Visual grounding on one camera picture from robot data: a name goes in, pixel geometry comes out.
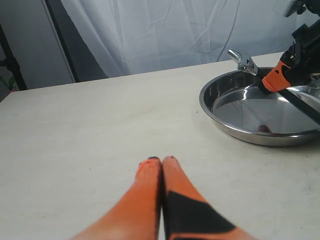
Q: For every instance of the white wrinkled backdrop curtain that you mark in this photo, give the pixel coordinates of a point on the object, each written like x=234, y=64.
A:
x=129, y=37

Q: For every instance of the adjustable wrench black handle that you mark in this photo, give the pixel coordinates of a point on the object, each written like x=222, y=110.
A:
x=247, y=65

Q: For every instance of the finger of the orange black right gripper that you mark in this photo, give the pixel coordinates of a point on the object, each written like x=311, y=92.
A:
x=186, y=213

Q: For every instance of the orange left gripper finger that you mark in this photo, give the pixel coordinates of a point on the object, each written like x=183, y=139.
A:
x=136, y=216

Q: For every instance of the round stainless steel pan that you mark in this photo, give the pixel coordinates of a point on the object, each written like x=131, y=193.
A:
x=237, y=107

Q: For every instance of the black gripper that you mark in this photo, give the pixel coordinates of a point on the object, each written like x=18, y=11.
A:
x=303, y=57

